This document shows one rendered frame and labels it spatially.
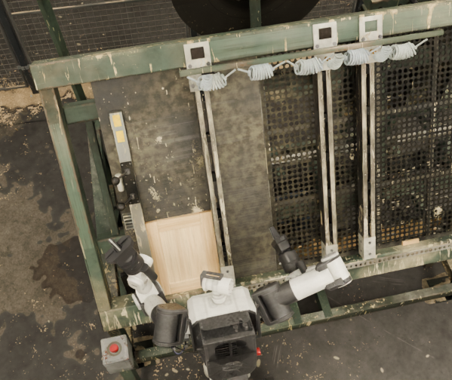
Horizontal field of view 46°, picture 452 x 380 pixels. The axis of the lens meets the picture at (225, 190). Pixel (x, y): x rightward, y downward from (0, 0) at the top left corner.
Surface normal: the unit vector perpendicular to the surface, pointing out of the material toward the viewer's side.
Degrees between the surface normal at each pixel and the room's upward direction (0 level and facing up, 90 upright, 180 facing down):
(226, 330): 23
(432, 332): 0
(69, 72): 57
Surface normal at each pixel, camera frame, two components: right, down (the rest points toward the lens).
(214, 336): -0.09, -0.82
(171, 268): 0.18, 0.39
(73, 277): 0.00, -0.55
